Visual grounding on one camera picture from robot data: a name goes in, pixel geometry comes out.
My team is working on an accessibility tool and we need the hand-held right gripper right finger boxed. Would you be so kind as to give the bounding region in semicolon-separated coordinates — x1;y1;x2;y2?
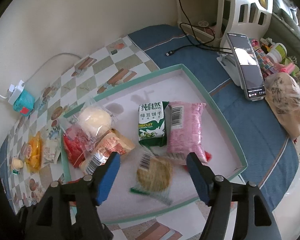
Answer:
186;152;282;240

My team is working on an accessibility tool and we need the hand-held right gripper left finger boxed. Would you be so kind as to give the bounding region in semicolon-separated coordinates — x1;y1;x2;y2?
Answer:
25;151;122;240

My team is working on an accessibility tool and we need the small red candy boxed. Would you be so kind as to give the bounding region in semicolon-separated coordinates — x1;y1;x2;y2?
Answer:
182;150;212;165

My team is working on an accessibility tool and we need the beige orange snack packet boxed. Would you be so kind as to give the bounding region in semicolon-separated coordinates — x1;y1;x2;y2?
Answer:
79;129;136;175

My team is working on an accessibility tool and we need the shallow teal cardboard box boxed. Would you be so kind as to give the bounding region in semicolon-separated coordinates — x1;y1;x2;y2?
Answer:
61;64;248;225

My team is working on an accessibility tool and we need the round cracker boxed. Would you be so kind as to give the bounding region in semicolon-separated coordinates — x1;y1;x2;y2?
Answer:
129;146;174;205

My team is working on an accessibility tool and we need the red snack packet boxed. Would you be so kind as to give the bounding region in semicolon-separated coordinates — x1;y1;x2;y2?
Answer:
63;127;90;168

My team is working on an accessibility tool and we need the pink snack packet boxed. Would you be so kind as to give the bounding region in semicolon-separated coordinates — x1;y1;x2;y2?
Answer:
164;101;207;162

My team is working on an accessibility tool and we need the white bun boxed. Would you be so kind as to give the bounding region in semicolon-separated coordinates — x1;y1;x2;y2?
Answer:
72;100;117;145

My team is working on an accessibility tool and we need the green biscuit packet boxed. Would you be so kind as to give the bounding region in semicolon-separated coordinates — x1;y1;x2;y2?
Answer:
136;101;170;147

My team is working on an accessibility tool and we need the small jelly cup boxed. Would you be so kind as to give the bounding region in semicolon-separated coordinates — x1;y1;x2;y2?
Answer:
11;157;24;175

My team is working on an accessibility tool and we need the white snack packet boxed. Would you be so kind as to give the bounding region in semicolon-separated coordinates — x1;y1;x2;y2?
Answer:
41;137;62;165

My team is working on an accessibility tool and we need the yellow snack packet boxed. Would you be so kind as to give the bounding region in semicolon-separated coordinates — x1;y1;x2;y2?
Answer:
25;132;43;173

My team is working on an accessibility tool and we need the small teal box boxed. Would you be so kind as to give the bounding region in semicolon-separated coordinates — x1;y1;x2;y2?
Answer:
13;89;35;117

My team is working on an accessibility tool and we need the smartphone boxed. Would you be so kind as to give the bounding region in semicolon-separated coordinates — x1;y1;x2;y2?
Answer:
226;32;265;102

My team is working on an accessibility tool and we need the white power strip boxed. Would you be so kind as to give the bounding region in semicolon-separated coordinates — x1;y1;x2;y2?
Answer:
7;80;25;105

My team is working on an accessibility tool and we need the translucent plastic bag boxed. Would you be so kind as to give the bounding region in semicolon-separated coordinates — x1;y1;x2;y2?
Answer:
264;62;300;142

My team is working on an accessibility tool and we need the white phone stand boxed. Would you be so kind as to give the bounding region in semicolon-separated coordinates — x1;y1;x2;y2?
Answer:
216;52;243;87

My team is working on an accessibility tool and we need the green white plastic cup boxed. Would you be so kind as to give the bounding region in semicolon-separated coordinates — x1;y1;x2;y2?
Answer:
267;42;287;63

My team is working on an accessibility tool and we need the black charging cable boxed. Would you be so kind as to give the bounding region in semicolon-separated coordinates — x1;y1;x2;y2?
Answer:
165;0;230;57

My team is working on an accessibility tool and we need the white power cable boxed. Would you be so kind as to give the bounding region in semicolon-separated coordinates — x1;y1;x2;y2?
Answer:
24;52;82;85

